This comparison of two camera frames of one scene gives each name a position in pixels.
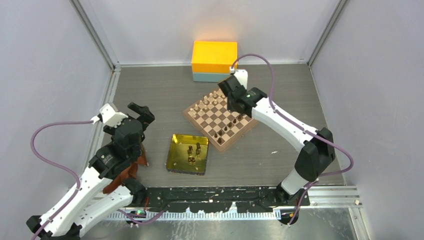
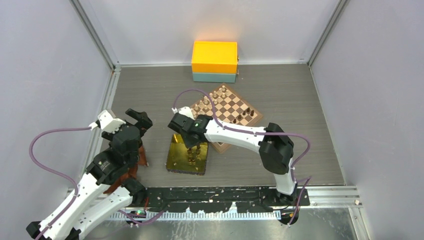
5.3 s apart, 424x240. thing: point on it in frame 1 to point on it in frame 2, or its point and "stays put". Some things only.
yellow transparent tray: [188, 154] stays put
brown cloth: [131, 173] stays put
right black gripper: [228, 106] to [190, 144]
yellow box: [213, 56] stays put
